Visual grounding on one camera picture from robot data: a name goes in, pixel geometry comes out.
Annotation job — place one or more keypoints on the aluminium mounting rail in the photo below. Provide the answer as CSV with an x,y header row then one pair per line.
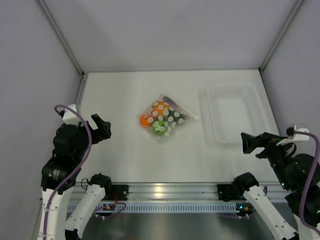
x,y
176,191

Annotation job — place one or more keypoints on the orange fake fruit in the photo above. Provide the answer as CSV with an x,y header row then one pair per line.
x,y
146,120

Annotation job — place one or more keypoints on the green fake watermelon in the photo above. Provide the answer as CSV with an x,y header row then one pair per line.
x,y
159,127

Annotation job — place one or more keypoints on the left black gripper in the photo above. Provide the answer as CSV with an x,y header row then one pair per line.
x,y
102,132

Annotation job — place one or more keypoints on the left aluminium frame post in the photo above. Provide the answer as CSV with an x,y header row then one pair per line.
x,y
44,8

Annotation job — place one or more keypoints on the white plastic basket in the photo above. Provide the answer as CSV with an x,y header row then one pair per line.
x,y
227,110

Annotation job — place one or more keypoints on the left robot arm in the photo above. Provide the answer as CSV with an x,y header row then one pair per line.
x,y
72,144

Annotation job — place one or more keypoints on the purple fake eggplant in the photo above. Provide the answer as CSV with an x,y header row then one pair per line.
x,y
173,105

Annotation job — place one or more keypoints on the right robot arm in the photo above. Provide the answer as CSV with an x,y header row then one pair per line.
x,y
294,159

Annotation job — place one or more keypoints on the slotted cable duct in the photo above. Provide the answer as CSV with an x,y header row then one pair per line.
x,y
209,207

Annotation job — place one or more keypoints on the fake pineapple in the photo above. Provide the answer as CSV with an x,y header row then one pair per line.
x,y
163,113

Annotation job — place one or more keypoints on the right aluminium frame post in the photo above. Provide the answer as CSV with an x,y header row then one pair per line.
x,y
288,21

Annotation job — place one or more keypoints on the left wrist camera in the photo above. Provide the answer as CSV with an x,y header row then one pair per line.
x,y
69,118

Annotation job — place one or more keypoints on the clear polka dot zip bag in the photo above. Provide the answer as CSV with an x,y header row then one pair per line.
x,y
172,128

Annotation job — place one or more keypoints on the aluminium frame post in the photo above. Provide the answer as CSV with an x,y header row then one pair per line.
x,y
288,21
44,8

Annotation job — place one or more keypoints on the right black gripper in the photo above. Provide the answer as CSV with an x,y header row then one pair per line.
x,y
250,142

